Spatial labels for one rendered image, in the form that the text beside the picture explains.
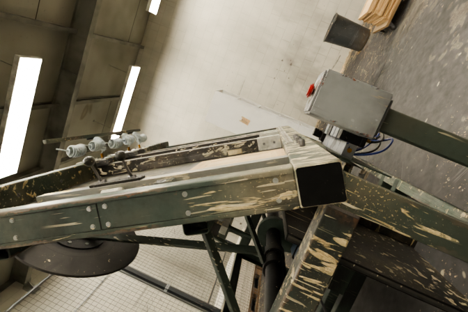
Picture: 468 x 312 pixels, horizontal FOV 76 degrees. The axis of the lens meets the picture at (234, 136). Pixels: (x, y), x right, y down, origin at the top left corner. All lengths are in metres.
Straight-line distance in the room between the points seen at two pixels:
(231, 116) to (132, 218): 4.53
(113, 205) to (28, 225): 0.27
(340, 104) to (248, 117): 4.54
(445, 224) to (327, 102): 0.41
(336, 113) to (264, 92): 5.87
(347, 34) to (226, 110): 2.39
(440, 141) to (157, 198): 0.74
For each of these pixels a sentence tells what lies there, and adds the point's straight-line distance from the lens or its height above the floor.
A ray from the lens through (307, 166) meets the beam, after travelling 0.78.
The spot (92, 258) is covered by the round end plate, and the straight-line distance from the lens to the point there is 2.10.
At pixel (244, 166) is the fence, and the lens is 1.03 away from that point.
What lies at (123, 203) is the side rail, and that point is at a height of 1.29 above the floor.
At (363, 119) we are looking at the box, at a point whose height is 0.80.
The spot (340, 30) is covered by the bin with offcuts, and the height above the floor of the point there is 0.48.
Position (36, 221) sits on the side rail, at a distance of 1.06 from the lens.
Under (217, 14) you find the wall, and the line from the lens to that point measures 6.90.
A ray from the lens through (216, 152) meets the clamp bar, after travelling 1.67.
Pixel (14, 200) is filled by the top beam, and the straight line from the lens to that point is 1.52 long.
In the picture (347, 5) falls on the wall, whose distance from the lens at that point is 6.87.
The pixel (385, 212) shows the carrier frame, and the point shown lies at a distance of 0.86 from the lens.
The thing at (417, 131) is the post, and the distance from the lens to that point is 0.88.
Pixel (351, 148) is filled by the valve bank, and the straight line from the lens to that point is 1.09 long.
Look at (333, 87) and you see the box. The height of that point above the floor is 0.90.
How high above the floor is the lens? 1.01
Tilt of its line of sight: 5 degrees up
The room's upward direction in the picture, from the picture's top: 67 degrees counter-clockwise
